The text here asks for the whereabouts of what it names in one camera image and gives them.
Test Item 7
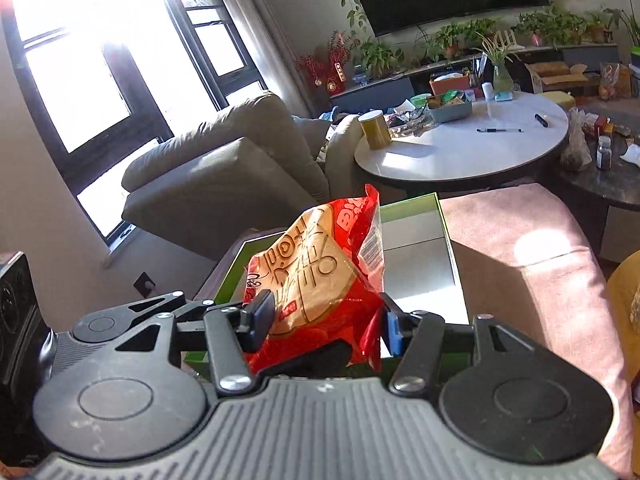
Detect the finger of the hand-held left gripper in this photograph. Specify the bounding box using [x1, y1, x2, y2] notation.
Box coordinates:
[128, 290, 217, 322]

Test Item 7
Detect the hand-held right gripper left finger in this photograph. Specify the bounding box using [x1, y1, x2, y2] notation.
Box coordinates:
[115, 290, 277, 394]

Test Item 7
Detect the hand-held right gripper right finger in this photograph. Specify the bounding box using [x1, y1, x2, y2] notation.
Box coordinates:
[381, 292, 543, 394]

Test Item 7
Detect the red snack bag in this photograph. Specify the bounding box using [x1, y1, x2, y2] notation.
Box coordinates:
[243, 183, 387, 376]

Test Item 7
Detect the green cardboard box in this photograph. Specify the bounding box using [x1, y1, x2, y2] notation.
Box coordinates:
[185, 192, 471, 382]

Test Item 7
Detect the pink cushion surface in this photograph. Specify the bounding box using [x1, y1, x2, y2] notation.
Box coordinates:
[192, 182, 635, 477]

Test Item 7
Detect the grey armchair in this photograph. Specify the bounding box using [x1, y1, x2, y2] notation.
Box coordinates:
[121, 91, 367, 267]

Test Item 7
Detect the round white table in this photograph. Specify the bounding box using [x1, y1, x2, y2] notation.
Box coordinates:
[354, 91, 571, 194]

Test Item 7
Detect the yellow tin can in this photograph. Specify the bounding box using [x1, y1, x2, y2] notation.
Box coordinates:
[358, 110, 392, 150]

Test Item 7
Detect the black framed window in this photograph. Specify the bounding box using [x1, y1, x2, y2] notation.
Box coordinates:
[0, 0, 271, 253]

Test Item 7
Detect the teal plastic basket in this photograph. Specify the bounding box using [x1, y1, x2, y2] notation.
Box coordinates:
[427, 91, 474, 124]

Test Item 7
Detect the yellow cushion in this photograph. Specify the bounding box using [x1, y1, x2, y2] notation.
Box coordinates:
[605, 249, 640, 388]

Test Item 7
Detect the dark television cabinet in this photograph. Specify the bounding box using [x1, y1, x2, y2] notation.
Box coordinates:
[344, 42, 621, 113]

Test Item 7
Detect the orange tissue box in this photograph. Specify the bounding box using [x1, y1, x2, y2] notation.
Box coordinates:
[430, 73, 471, 96]

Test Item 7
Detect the red berry decoration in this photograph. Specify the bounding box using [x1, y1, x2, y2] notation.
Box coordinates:
[295, 31, 362, 96]

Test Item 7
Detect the clear plastic bag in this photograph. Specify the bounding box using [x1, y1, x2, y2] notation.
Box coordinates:
[560, 107, 594, 171]

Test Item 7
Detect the dark round marble table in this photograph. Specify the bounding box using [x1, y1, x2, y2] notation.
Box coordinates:
[549, 127, 640, 213]

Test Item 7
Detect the green potted plant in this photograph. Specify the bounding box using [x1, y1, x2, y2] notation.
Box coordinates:
[432, 22, 469, 61]
[465, 18, 502, 47]
[515, 6, 589, 47]
[357, 39, 402, 81]

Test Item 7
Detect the glass vase with grass plant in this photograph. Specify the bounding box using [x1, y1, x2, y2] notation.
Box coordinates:
[472, 30, 517, 94]

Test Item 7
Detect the white curtain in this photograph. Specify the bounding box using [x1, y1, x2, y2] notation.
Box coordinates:
[206, 0, 312, 122]

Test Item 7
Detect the open cardboard box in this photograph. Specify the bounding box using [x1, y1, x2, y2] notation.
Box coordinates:
[525, 61, 589, 95]

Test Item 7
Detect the bag of oranges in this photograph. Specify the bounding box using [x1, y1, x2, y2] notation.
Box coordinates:
[599, 62, 621, 101]

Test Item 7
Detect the large leaf potted plant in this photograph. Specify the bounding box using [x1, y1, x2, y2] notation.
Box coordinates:
[604, 0, 640, 47]

